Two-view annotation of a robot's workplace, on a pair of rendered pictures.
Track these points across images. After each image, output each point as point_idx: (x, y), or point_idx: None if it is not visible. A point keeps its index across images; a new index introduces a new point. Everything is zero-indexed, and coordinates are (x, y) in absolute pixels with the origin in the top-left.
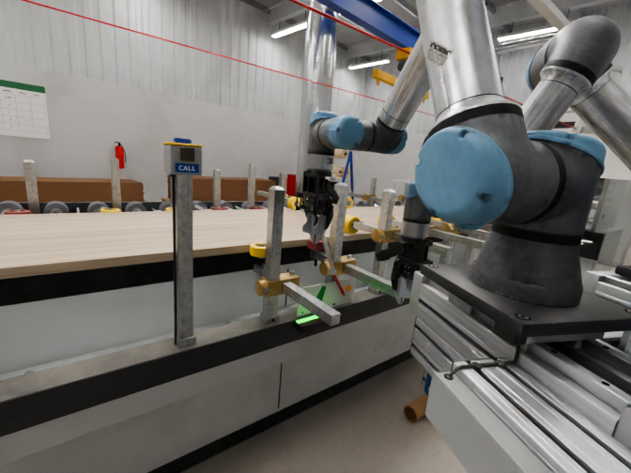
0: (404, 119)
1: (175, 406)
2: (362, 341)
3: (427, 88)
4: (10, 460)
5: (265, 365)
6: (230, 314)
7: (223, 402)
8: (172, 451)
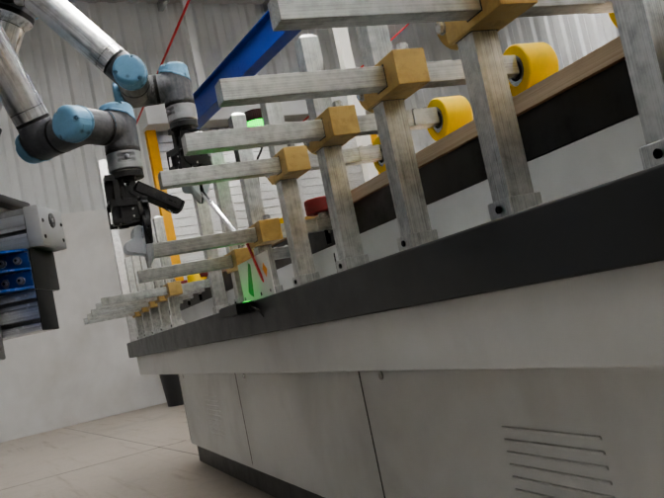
0: (94, 64)
1: (312, 422)
2: (483, 464)
3: (68, 40)
4: (207, 372)
5: (256, 368)
6: None
7: (338, 448)
8: (323, 484)
